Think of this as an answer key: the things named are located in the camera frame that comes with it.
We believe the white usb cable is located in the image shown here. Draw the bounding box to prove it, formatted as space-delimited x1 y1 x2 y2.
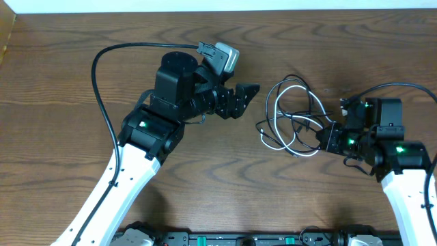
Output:
259 84 337 158

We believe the black usb cable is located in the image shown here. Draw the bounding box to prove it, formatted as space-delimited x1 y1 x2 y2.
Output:
255 74 334 158

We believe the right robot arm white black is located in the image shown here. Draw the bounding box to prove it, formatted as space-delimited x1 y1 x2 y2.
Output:
316 98 436 245

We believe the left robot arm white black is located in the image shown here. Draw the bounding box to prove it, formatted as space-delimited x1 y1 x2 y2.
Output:
54 44 259 245

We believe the right camera cable black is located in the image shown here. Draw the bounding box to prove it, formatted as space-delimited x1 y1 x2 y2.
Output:
344 82 437 240

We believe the camera cable black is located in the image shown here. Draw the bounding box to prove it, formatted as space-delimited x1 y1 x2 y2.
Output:
344 82 437 240
69 42 198 245

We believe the left camera cable black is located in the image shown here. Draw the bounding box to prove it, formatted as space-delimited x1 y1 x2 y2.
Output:
69 42 198 245

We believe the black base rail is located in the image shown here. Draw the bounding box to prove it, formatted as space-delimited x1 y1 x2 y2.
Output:
112 221 400 246

